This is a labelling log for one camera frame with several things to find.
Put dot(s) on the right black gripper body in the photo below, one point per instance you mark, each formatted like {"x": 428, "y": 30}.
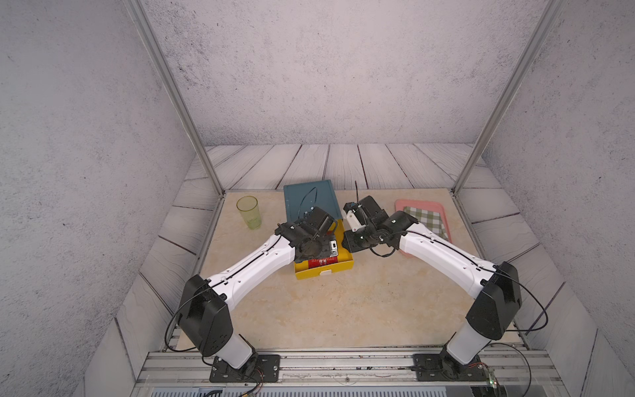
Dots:
{"x": 360, "y": 239}

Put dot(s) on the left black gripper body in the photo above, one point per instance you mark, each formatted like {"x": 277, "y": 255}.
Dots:
{"x": 321, "y": 248}

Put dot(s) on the red postcards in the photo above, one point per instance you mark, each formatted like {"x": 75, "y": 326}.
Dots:
{"x": 315, "y": 263}

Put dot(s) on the yellow top drawer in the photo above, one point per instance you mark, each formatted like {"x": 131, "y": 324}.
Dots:
{"x": 345, "y": 258}

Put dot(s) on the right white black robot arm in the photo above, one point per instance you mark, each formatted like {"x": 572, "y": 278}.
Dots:
{"x": 496, "y": 289}

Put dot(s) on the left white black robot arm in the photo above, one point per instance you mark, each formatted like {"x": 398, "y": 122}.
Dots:
{"x": 204, "y": 315}

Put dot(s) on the teal drawer cabinet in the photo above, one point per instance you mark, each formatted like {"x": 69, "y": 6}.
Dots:
{"x": 301, "y": 198}

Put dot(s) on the green checkered cloth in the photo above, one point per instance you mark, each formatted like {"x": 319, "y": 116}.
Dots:
{"x": 430, "y": 219}

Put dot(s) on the pink plastic tray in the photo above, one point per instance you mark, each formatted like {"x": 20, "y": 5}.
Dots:
{"x": 428, "y": 205}

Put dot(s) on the green translucent plastic cup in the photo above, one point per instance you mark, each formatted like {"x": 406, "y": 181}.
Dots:
{"x": 248, "y": 207}

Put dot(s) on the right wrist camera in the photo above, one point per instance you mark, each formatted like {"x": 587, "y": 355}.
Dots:
{"x": 354, "y": 223}

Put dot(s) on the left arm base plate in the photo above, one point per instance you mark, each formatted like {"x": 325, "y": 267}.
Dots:
{"x": 258, "y": 369}

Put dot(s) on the aluminium front rail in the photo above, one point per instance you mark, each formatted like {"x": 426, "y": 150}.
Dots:
{"x": 509, "y": 365}

